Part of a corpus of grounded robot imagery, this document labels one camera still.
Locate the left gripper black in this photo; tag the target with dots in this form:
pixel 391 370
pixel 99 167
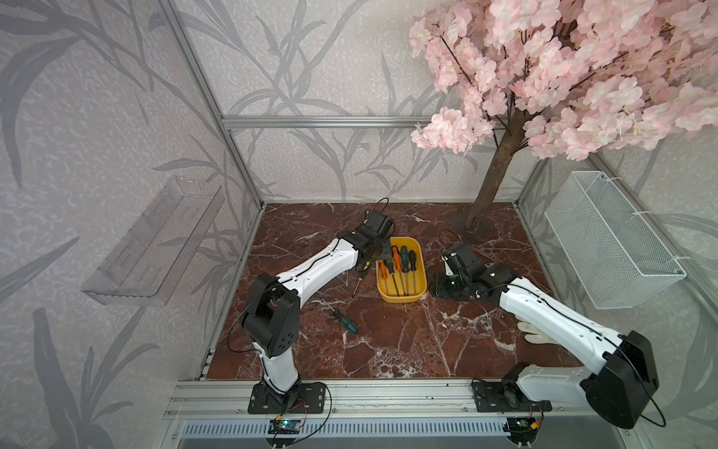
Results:
pixel 386 241

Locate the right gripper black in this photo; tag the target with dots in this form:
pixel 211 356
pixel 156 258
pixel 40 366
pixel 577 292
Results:
pixel 437 286

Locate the black yellow small screwdriver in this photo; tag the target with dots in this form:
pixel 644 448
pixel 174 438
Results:
pixel 363 272

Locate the large orange black screwdriver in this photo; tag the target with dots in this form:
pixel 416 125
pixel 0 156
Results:
pixel 397 263

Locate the black yellow dotted screwdriver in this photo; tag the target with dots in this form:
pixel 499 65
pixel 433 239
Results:
pixel 391 275

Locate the green black screwdriver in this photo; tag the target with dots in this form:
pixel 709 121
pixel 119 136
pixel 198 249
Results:
pixel 348 324
pixel 404 261

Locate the black screwdriver yellow cap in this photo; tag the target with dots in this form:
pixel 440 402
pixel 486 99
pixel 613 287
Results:
pixel 413 271

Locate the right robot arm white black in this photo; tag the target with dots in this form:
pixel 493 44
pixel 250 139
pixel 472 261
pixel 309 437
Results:
pixel 618 375

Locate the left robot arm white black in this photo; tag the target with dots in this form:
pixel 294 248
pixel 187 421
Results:
pixel 272 314

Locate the yellow plastic storage box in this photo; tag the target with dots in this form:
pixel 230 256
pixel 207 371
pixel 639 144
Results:
pixel 411 244

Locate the white work glove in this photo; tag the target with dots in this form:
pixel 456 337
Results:
pixel 533 335

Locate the left green circuit board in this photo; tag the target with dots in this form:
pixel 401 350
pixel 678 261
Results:
pixel 282 426

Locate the pink artificial blossom tree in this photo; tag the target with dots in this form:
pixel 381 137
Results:
pixel 565 78

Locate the aluminium back frame bar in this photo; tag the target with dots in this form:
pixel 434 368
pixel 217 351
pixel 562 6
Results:
pixel 323 122

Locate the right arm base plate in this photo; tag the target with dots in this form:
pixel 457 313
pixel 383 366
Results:
pixel 500 397

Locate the white wire mesh basket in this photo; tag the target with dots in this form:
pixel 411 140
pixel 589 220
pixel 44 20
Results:
pixel 619 259

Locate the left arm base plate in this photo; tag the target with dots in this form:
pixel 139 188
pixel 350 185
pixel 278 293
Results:
pixel 301 398

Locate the clear acrylic wall shelf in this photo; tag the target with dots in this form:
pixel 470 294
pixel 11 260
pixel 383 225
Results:
pixel 146 266

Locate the aluminium front rail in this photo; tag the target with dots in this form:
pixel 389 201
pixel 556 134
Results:
pixel 352 398

